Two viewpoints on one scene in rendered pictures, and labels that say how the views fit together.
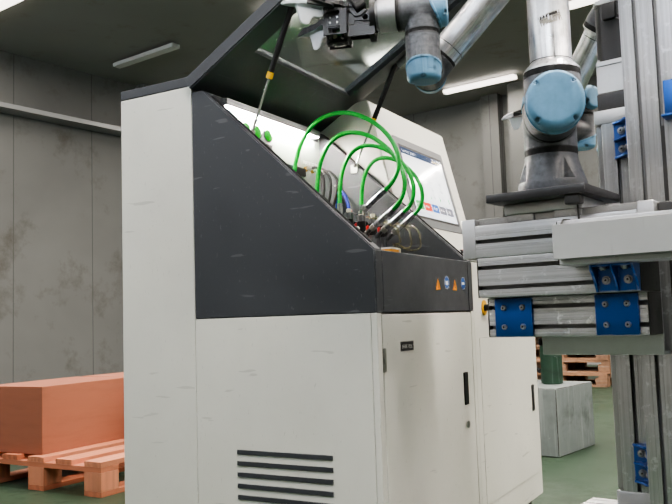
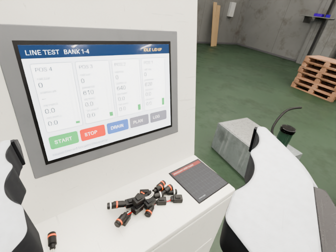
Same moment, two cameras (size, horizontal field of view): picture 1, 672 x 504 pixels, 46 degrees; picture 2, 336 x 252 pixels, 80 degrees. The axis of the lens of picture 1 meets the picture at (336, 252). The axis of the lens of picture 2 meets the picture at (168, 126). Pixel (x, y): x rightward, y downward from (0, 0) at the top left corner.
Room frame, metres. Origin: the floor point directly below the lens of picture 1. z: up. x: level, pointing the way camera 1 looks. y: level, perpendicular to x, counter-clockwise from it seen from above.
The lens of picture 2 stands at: (2.62, -0.69, 1.52)
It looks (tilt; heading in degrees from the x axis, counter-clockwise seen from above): 31 degrees down; 19
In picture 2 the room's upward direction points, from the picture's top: 8 degrees clockwise
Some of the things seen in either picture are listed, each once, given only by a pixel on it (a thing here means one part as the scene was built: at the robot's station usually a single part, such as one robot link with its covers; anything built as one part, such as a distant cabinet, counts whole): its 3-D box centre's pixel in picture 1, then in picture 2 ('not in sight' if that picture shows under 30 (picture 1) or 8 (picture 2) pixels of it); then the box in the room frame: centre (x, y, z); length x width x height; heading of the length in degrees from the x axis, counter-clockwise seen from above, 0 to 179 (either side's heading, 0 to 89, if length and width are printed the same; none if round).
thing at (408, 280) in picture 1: (423, 284); not in sight; (2.31, -0.25, 0.87); 0.62 x 0.04 x 0.16; 151
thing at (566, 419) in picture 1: (516, 380); (261, 135); (4.85, -1.06, 0.38); 0.78 x 0.64 x 0.75; 50
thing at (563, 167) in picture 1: (552, 172); not in sight; (1.76, -0.49, 1.09); 0.15 x 0.15 x 0.10
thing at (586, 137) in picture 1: (578, 131); not in sight; (2.45, -0.77, 1.34); 0.11 x 0.08 x 0.11; 117
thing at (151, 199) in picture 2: not in sight; (146, 199); (3.00, -0.53, 1.01); 0.23 x 0.11 x 0.06; 151
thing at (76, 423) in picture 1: (134, 421); not in sight; (4.51, 1.15, 0.25); 1.36 x 0.93 x 0.49; 152
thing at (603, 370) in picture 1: (570, 345); (325, 77); (8.81, -2.54, 0.41); 1.10 x 0.75 x 0.82; 53
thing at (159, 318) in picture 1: (287, 328); not in sight; (2.96, 0.19, 0.75); 1.40 x 0.28 x 1.50; 151
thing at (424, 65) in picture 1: (424, 59); not in sight; (1.70, -0.21, 1.34); 0.11 x 0.08 x 0.11; 169
